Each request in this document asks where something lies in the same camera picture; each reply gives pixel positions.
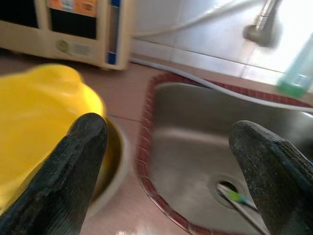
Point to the steel sink basin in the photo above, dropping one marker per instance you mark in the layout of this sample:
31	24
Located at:
190	147

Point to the thin white tube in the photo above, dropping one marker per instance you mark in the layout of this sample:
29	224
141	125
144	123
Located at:
195	20

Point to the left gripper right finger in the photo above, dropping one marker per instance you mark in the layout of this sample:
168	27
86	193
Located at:
281	186

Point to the white toothbrush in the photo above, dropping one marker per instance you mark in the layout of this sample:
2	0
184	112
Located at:
234	198

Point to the beige water ionizer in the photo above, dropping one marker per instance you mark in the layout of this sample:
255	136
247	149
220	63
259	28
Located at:
80	49

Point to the small steel bowl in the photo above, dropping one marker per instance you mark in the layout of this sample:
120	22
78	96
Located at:
119	166

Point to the yellow plastic cup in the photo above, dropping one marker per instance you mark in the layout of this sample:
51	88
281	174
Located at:
36	117

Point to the clear bottle blue cap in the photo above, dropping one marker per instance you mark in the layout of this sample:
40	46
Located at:
296	76

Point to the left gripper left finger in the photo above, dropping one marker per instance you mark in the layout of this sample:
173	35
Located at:
61	186

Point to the grey wall spout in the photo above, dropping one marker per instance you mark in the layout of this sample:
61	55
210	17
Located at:
261	31

